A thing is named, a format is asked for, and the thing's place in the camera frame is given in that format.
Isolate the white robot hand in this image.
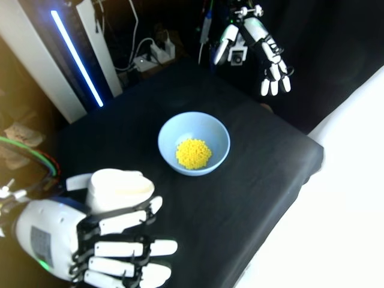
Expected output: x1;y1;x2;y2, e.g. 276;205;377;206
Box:
13;172;179;288
212;16;295;97

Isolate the white paper cup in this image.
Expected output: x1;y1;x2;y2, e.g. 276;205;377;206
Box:
86;167;156;214

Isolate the yellow beads pile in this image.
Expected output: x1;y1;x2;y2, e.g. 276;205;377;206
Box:
175;137;213;170

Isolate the light blue bowl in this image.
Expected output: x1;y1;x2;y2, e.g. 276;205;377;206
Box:
158;111;231;177

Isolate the white hanging adapter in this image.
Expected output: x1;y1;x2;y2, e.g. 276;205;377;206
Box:
198;8;215;64

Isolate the beige crumpled rag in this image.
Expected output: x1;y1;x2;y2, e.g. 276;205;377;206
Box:
0;113;46;169

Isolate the white power strip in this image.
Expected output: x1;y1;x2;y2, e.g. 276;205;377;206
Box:
133;38;177;73

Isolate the white column with blue light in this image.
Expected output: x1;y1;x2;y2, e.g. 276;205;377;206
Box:
0;0;123;124

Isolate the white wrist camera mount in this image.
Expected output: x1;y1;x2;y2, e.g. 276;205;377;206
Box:
229;44;248;65

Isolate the red cable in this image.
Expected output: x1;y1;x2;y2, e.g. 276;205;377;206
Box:
38;151;62;181

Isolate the green cable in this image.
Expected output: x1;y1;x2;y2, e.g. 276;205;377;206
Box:
0;136;58;181

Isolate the white cable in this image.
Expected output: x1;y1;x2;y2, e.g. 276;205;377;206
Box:
113;0;141;73

